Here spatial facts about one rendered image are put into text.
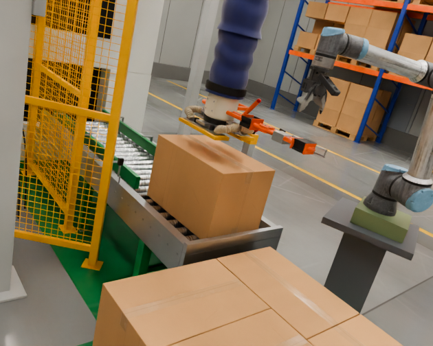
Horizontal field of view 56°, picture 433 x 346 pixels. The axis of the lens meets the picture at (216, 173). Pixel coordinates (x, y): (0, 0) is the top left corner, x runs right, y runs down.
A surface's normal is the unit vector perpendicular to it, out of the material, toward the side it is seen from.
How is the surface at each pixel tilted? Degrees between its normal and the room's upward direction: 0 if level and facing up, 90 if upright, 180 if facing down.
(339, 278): 90
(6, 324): 0
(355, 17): 90
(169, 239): 90
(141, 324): 0
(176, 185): 90
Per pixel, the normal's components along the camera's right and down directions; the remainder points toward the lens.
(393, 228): -0.49, 0.18
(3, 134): 0.60, 0.39
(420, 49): -0.75, 0.04
